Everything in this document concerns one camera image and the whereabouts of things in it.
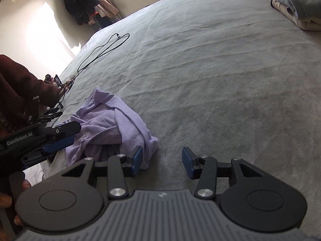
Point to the grey folded sweater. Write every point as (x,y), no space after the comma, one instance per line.
(298,2)

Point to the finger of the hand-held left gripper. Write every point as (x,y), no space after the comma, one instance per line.
(66,128)
(59,145)

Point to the beige folded garment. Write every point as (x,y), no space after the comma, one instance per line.
(288,13)

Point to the black phone stand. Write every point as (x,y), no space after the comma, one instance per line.
(57,80)

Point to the person's left hand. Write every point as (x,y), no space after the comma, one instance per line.
(26,185)

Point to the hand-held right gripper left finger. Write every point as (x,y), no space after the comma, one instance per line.
(137,161)

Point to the person's left forearm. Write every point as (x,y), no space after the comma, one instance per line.
(17,80)

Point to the purple pants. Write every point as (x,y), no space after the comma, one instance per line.
(105,128)

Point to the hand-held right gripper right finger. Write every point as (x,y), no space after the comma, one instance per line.
(188,162)

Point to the pink hanging garment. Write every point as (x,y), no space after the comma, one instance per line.
(107,8)

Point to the dark hanging coat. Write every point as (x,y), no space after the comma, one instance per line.
(75,0)

